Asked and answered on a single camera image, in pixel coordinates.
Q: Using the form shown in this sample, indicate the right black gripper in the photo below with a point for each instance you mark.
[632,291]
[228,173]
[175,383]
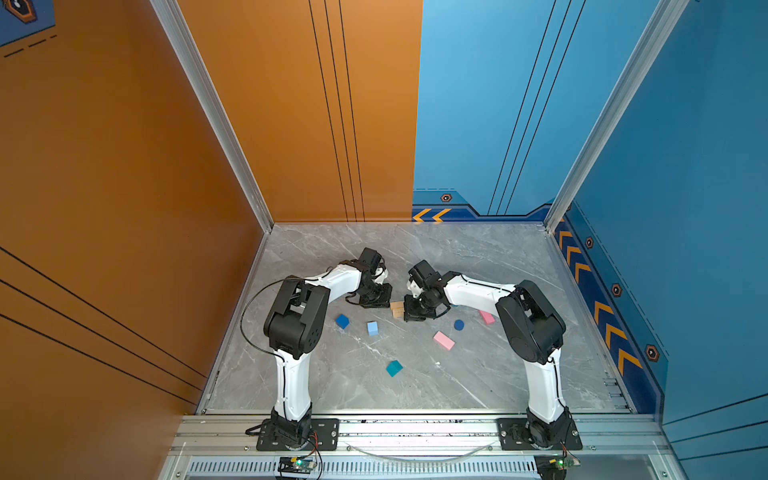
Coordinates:
[410,315]

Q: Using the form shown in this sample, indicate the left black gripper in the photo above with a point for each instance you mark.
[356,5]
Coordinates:
[384,299]

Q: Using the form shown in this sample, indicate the plain wood plank block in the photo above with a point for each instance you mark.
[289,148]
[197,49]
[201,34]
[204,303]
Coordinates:
[397,309]

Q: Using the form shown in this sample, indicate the light pink rectangular block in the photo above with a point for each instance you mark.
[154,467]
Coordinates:
[443,340]

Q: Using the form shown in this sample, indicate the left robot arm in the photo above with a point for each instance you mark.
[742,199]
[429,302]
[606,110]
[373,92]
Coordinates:
[294,326]

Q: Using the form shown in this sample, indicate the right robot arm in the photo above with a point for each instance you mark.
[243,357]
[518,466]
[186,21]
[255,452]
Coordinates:
[534,330]

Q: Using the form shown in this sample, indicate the dark blue cube block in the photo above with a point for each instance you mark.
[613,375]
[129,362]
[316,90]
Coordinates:
[342,321]

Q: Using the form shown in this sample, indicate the dark pink rectangular block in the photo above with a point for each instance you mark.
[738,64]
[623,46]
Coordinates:
[488,318]

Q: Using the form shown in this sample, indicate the teal cube block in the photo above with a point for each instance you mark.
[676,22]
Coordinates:
[393,368]

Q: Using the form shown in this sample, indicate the left green circuit board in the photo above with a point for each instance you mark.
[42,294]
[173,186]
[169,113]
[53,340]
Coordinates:
[297,467]

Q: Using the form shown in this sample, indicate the green circuit board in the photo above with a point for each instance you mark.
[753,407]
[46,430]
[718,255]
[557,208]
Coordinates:
[297,467]
[555,468]

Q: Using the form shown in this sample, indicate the right green circuit board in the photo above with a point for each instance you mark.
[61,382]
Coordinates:
[555,468]

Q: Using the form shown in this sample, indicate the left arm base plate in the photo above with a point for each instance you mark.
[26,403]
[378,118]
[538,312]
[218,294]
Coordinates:
[301,436]

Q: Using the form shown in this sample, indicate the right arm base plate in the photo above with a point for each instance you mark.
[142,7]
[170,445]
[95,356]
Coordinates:
[526,435]

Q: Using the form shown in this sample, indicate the aluminium front rail frame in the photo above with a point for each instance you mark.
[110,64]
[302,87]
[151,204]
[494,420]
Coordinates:
[412,445]

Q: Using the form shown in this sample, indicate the left aluminium corner post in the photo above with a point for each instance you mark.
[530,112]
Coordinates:
[176,29]

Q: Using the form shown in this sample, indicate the aluminium corner post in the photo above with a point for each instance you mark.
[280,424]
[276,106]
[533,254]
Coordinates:
[652,40]
[176,29]

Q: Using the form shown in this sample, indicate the right aluminium corner post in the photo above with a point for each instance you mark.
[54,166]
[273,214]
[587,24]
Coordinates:
[652,40]

